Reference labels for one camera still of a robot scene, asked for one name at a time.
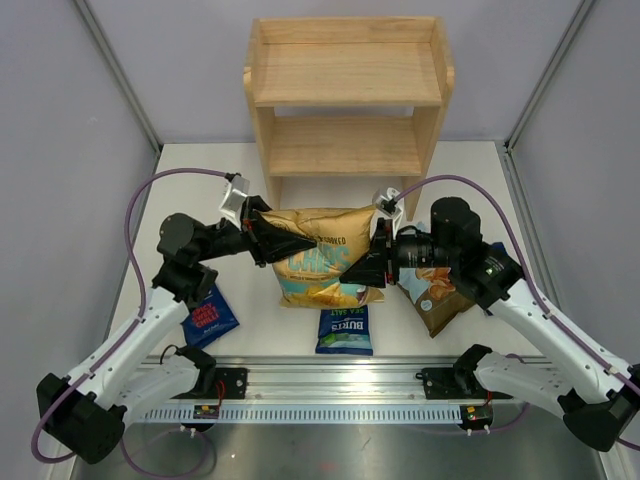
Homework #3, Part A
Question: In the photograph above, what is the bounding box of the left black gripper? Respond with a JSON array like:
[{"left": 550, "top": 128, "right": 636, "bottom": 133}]
[{"left": 195, "top": 197, "right": 316, "bottom": 269}]

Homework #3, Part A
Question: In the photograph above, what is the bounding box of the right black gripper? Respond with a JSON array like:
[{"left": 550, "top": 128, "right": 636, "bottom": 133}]
[{"left": 342, "top": 217, "right": 459, "bottom": 289}]

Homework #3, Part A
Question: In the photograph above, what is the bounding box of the yellow kettle chips bag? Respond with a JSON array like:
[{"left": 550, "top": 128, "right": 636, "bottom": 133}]
[{"left": 263, "top": 205, "right": 384, "bottom": 309}]

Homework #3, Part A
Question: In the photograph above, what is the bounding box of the light blue cassava chips bag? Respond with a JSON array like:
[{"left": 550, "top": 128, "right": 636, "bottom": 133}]
[{"left": 397, "top": 267, "right": 474, "bottom": 338}]

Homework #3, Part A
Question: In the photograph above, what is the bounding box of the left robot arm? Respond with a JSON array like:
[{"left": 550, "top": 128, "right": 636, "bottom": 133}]
[{"left": 36, "top": 196, "right": 316, "bottom": 464}]

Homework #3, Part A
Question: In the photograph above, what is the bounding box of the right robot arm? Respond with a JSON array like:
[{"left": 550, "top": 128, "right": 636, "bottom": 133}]
[{"left": 340, "top": 197, "right": 639, "bottom": 452}]

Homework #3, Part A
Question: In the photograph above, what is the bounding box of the wooden two-tier shelf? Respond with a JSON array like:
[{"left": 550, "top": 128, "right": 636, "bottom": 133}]
[{"left": 243, "top": 16, "right": 455, "bottom": 216}]

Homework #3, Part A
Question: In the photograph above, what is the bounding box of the blue sea salt vinegar bag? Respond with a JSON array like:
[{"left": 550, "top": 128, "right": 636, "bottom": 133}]
[{"left": 315, "top": 306, "right": 373, "bottom": 357}]

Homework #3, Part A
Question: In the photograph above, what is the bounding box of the blue spicy sweet chilli bag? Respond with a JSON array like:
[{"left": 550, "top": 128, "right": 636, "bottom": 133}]
[{"left": 181, "top": 285, "right": 240, "bottom": 349}]

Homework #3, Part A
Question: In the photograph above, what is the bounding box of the blue Burts bag right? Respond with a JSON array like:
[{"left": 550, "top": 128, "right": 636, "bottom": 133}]
[{"left": 488, "top": 242, "right": 508, "bottom": 259}]

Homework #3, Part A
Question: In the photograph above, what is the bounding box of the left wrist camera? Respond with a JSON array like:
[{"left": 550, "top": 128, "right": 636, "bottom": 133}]
[{"left": 219, "top": 173, "right": 250, "bottom": 227}]

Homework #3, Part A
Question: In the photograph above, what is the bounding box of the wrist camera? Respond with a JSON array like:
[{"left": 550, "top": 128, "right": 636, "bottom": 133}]
[
  {"left": 372, "top": 187, "right": 404, "bottom": 229},
  {"left": 219, "top": 173, "right": 250, "bottom": 227}
]

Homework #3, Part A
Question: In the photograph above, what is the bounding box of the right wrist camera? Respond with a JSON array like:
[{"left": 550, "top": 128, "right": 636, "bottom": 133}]
[{"left": 372, "top": 187, "right": 404, "bottom": 229}]

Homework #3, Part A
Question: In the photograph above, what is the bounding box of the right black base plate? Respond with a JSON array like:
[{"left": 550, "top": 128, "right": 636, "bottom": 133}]
[{"left": 415, "top": 367, "right": 463, "bottom": 400}]

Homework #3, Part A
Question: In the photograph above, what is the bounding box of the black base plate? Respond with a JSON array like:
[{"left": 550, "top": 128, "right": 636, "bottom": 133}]
[
  {"left": 415, "top": 367, "right": 463, "bottom": 400},
  {"left": 210, "top": 367, "right": 249, "bottom": 400}
]

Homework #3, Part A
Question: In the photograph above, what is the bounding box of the aluminium mounting rail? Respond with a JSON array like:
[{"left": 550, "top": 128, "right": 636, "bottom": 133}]
[{"left": 134, "top": 355, "right": 571, "bottom": 401}]

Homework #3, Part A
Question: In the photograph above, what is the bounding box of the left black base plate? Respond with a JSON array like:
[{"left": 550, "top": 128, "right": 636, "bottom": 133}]
[{"left": 210, "top": 367, "right": 249, "bottom": 400}]

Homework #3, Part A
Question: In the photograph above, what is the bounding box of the white slotted cable duct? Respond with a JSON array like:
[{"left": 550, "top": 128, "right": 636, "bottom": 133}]
[{"left": 140, "top": 404, "right": 462, "bottom": 425}]

